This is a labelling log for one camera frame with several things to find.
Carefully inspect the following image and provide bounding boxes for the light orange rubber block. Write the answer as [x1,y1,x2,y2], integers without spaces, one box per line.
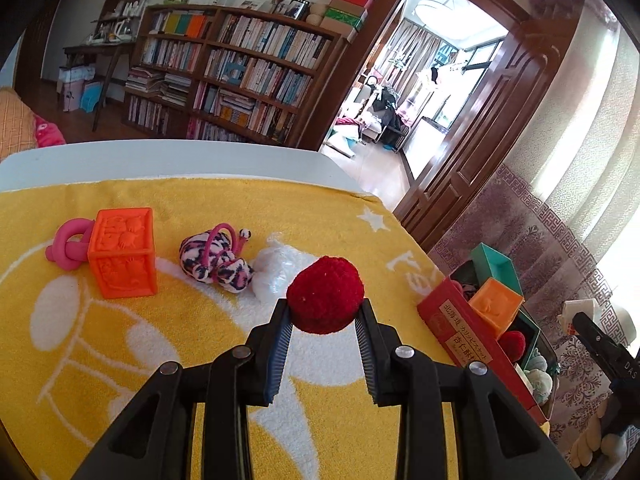
[469,278,524,339]

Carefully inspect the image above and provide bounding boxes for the red pompom ball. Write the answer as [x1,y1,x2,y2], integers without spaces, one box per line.
[498,330,526,363]
[286,256,364,335]

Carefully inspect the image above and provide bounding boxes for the clear plastic bag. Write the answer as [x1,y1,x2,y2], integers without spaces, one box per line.
[250,233,318,306]

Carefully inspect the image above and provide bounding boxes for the teal box tray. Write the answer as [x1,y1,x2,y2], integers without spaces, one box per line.
[471,243,524,296]

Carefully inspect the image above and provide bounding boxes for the right hand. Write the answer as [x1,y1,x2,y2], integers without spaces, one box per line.
[570,412,627,470]

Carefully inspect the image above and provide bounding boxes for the red biscuit tin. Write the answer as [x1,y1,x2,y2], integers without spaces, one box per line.
[418,260,556,430]

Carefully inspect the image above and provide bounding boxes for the yellow patterned towel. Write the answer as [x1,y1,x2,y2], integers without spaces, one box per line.
[1,179,447,479]

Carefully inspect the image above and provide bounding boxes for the dark orange rubber block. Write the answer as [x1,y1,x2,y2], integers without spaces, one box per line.
[88,207,157,299]

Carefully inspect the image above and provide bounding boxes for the small pink foam knot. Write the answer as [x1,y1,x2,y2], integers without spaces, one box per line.
[46,218,94,271]

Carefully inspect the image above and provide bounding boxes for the wooden door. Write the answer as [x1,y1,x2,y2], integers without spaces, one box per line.
[394,18,578,252]

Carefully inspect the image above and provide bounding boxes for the wooden bookshelf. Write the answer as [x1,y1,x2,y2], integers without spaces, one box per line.
[122,6,345,148]

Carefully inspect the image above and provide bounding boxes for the orange plaid pillow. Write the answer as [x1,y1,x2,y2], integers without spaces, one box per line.
[0,87,37,160]

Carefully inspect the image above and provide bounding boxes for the wooden desk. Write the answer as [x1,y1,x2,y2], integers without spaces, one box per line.
[63,41,136,132]

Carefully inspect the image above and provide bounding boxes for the stacked gift boxes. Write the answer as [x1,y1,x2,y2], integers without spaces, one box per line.
[306,0,374,42]

